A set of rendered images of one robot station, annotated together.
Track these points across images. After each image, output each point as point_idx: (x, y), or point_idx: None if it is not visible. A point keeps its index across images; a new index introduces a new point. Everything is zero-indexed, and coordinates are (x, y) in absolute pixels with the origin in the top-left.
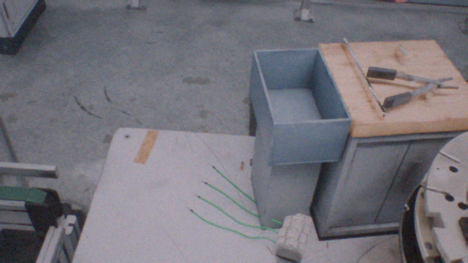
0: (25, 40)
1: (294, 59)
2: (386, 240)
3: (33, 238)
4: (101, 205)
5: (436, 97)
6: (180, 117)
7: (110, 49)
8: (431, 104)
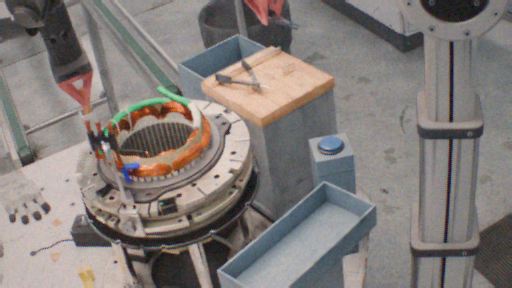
0: (423, 45)
1: (256, 50)
2: None
3: None
4: None
5: (258, 96)
6: None
7: (478, 84)
8: (248, 96)
